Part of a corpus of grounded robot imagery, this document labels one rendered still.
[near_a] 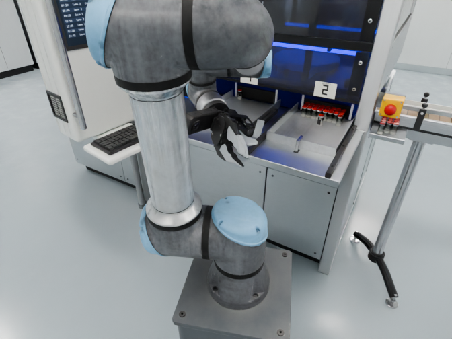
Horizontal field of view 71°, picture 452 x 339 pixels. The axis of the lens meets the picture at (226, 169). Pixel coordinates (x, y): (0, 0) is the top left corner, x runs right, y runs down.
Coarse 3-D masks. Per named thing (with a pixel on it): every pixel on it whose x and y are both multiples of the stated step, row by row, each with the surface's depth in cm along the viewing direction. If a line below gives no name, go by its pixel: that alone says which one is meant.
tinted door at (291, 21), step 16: (272, 0) 121; (288, 0) 118; (304, 0) 116; (320, 0) 113; (336, 0) 110; (352, 0) 108; (272, 16) 124; (288, 16) 121; (304, 16) 118; (320, 16) 116; (336, 16) 113; (352, 16) 110; (288, 32) 124; (304, 32) 121; (320, 32) 118; (336, 32) 115; (352, 32) 113
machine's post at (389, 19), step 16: (384, 0) 103; (400, 0) 101; (384, 16) 105; (400, 16) 107; (384, 32) 107; (384, 48) 109; (384, 64) 112; (368, 80) 117; (368, 96) 119; (368, 112) 122; (368, 128) 125; (352, 160) 135; (352, 176) 138; (336, 208) 150; (336, 224) 155; (336, 240) 160
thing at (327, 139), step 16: (288, 112) 134; (272, 128) 123; (288, 128) 128; (304, 128) 128; (320, 128) 128; (336, 128) 128; (288, 144) 117; (304, 144) 113; (320, 144) 111; (336, 144) 117
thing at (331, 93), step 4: (316, 84) 127; (320, 84) 126; (324, 84) 125; (328, 84) 125; (332, 84) 124; (336, 84) 123; (316, 88) 128; (320, 88) 127; (324, 88) 126; (328, 88) 125; (332, 88) 125; (316, 92) 129; (320, 92) 128; (324, 92) 127; (328, 92) 126; (332, 92) 125; (320, 96) 129; (324, 96) 128; (328, 96) 127; (332, 96) 126
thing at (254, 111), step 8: (224, 96) 152; (232, 96) 159; (232, 104) 150; (240, 104) 150; (248, 104) 150; (256, 104) 150; (264, 104) 150; (272, 104) 150; (240, 112) 142; (248, 112) 142; (256, 112) 142; (264, 112) 134; (248, 120) 135; (256, 120) 128
